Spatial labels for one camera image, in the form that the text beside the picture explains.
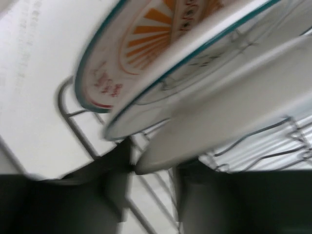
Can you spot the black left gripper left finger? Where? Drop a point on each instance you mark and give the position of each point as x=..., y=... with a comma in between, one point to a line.
x=89, y=200

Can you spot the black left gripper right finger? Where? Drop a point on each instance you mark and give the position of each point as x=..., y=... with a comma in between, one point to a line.
x=250, y=202

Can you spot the dark wire dish rack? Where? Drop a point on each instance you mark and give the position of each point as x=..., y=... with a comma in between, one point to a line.
x=284, y=146

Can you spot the white plate green patterned rim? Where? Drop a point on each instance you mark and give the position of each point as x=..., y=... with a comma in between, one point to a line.
x=274, y=84

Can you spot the white plate orange sunburst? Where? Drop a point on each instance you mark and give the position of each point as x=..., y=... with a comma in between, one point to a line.
x=128, y=40

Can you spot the grey rimmed plate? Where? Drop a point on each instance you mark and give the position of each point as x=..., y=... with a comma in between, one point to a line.
x=221, y=44

